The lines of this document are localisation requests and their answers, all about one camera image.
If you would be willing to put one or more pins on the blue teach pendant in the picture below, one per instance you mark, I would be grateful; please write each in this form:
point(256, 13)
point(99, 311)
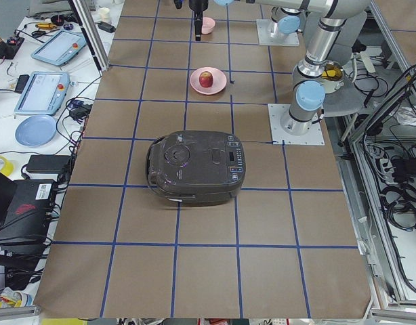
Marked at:
point(44, 93)
point(61, 48)

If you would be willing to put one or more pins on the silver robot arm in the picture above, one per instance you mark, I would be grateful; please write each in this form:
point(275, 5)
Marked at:
point(308, 92)
point(285, 27)

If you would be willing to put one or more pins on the black power adapter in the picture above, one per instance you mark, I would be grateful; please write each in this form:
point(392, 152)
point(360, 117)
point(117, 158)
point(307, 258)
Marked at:
point(47, 164)

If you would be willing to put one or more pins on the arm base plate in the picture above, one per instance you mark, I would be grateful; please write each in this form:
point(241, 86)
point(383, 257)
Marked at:
point(287, 131)
point(264, 38)

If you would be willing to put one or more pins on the blue teach pendant lower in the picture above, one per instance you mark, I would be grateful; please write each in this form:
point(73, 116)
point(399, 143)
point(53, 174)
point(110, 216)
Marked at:
point(44, 93)

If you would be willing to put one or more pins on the black computer box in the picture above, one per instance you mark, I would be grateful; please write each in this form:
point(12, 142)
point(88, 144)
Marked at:
point(25, 214)

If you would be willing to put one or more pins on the pink bowl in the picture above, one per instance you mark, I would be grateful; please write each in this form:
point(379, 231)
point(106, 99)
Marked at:
point(208, 25)

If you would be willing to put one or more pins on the red apple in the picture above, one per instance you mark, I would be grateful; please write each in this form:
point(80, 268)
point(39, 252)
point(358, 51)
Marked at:
point(206, 79)

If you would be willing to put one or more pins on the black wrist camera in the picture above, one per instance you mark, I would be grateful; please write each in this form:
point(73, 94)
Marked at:
point(178, 4)

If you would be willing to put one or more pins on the yellow tape roll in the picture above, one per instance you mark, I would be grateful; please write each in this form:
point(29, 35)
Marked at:
point(6, 167)

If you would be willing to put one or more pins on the blue teach pendant upper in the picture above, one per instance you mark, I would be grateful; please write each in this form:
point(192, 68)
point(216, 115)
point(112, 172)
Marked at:
point(61, 48)

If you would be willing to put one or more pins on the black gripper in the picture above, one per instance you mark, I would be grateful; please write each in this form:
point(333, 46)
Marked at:
point(196, 5)

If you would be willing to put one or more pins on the pink plate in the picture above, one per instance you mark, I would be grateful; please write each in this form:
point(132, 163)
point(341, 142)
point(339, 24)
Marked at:
point(219, 81)

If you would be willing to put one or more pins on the dark grey rice cooker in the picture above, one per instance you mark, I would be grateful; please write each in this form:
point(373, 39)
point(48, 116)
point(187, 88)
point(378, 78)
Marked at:
point(196, 167)

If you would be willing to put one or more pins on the blue plate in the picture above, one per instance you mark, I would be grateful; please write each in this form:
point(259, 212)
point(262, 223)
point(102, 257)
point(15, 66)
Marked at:
point(36, 130)

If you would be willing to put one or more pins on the grey office chair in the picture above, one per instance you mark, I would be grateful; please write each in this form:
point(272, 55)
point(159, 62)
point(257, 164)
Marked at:
point(346, 98)

